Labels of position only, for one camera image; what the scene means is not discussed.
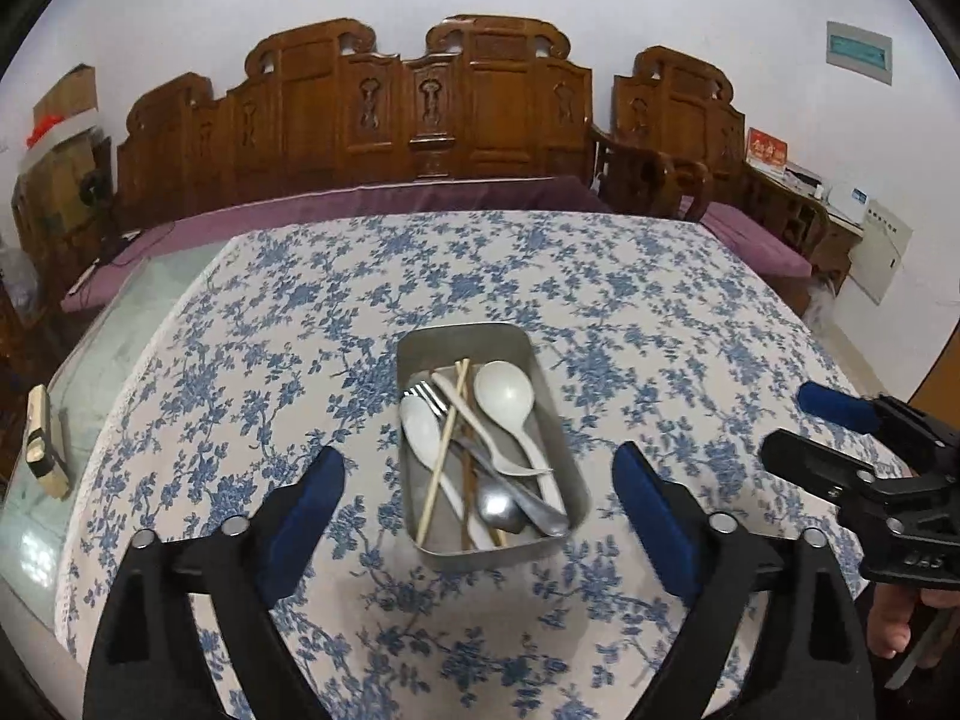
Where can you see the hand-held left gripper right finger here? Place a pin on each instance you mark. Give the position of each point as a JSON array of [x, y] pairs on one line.
[[660, 525]]

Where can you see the large cardboard box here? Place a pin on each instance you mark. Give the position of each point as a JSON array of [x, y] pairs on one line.
[[56, 187]]

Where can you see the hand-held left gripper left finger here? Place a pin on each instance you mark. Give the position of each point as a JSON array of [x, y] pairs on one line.
[[300, 525]]

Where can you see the small white spoon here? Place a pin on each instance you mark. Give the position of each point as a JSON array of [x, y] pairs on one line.
[[420, 427]]

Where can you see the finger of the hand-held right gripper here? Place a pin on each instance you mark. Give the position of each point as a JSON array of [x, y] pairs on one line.
[[814, 465], [836, 405]]

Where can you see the small black fan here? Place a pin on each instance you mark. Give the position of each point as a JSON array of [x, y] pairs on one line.
[[94, 187]]

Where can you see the metal fork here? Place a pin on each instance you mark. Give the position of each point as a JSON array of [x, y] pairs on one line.
[[545, 518]]

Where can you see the beige wooden block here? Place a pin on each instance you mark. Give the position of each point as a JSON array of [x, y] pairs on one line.
[[46, 442]]

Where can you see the person's right hand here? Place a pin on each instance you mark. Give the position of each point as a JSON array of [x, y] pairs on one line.
[[889, 619]]

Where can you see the brown cardboard sheet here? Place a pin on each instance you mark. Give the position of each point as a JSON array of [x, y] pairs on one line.
[[937, 388]]

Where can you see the red plastic item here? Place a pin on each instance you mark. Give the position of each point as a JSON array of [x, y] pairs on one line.
[[43, 131]]

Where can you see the red desk calendar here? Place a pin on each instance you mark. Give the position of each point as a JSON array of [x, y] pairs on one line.
[[766, 148]]

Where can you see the dark brown chopstick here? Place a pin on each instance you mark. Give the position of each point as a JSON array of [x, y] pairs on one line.
[[466, 487]]

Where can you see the wall electrical box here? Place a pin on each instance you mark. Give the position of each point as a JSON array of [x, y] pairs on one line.
[[860, 52]]

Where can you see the large white spoon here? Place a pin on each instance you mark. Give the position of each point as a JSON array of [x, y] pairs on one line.
[[502, 394]]

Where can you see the white wall panel door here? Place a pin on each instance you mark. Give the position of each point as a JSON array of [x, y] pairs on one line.
[[881, 255]]

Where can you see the small cardboard box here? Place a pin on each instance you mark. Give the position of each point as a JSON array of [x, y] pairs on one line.
[[71, 101]]

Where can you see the carved wooden armchair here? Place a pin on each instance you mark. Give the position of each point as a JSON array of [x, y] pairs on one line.
[[675, 127]]

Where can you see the crumpled plastic bag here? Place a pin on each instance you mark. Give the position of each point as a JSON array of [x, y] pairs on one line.
[[16, 270]]

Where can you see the blue floral tablecloth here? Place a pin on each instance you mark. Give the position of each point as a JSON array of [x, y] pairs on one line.
[[300, 315]]

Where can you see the wooden side table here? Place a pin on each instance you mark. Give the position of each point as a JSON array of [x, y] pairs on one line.
[[817, 240]]

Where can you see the metal tray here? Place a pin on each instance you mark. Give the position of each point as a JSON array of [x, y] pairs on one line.
[[480, 345]]

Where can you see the square purple seat cushion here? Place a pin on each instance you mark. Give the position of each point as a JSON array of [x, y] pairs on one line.
[[757, 247]]

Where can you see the carved wooden sofa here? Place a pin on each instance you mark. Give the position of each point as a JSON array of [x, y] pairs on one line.
[[375, 112]]

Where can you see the plain metal spoon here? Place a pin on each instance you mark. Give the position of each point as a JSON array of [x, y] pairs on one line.
[[499, 506]]

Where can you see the clear plastic bag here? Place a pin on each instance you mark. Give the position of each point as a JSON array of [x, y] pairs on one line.
[[829, 304]]

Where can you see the white box device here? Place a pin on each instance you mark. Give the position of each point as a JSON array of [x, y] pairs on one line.
[[850, 202]]

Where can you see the long purple sofa cushion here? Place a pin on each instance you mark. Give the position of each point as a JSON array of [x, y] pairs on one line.
[[300, 202]]

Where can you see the white plastic fork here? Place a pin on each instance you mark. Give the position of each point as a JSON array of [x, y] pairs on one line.
[[469, 420]]

